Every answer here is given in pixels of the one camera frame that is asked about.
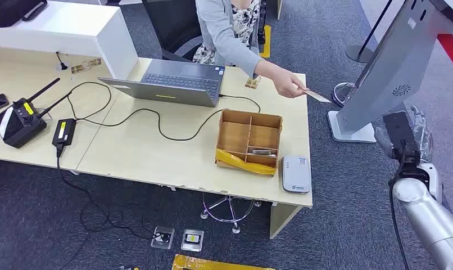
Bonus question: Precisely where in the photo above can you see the robot right hand grey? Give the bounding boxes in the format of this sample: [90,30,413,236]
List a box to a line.
[374,105,434,164]

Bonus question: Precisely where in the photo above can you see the short yellow floor tape strip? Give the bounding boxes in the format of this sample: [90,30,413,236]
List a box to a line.
[259,25,272,59]

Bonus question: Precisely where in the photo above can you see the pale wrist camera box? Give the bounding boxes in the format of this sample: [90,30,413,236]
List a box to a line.
[418,163,444,204]

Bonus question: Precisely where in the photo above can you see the white desk riser shelf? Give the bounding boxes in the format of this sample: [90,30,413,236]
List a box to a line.
[0,0,139,80]

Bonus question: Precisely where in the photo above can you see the silver floor socket yellow label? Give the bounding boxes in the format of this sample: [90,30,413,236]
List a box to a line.
[180,228,205,253]

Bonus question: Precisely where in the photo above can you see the grey laptop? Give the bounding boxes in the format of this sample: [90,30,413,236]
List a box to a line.
[97,58,226,109]

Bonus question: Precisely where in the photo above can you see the black office chair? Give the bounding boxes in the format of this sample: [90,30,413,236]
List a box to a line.
[142,0,268,62]

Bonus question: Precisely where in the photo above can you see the black remote controller with antennas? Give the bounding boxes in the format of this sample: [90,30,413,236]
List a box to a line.
[0,77,73,149]

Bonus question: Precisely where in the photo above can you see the black stanchion post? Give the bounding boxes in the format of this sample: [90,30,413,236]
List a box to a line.
[345,0,394,64]

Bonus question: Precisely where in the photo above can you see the grey kiosk stand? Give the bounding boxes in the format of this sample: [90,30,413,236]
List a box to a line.
[327,0,453,144]

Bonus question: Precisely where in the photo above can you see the long brown tape patch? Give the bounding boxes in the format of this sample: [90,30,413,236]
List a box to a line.
[70,58,102,74]

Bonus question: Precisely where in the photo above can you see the person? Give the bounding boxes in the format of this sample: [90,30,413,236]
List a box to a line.
[192,0,309,100]

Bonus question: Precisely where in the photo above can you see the chrome round stand base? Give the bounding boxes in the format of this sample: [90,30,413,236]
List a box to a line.
[331,82,357,108]

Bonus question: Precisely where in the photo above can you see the silver floor socket with plug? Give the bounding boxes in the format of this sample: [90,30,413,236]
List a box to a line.
[150,226,176,250]

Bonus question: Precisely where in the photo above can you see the yellow floor tape square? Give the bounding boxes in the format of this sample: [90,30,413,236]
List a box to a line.
[171,254,275,270]

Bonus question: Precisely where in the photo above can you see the black power adapter brick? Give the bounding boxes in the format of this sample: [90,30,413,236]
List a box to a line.
[51,118,78,148]

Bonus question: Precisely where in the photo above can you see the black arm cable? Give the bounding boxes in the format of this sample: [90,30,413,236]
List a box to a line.
[388,139,411,270]

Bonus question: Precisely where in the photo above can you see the black wrist bracket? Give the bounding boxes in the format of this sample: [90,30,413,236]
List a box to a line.
[383,111,430,183]

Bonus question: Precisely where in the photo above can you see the chrome stool base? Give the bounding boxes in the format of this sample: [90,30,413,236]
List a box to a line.
[200,192,262,235]

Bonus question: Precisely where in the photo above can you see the wooden divided box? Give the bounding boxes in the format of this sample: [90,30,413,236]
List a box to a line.
[215,109,283,177]

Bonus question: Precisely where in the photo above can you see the black laptop power cable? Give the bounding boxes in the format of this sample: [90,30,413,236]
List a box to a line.
[66,81,262,142]

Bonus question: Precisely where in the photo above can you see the beige wooden desk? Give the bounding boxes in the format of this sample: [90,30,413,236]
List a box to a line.
[0,46,153,174]
[75,57,314,240]

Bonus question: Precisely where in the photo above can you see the white card reader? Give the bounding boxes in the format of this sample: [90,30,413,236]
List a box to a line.
[281,155,312,195]

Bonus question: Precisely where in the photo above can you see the black bag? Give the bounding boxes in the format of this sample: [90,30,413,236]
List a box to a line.
[0,0,48,28]

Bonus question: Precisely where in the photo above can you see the person's right hand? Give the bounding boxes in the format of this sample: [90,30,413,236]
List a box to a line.
[273,70,309,100]

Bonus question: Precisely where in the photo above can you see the black mains cable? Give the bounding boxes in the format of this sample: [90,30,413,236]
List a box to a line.
[55,144,164,241]

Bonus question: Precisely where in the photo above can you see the short black cable stub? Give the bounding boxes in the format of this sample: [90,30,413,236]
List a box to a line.
[55,52,69,71]

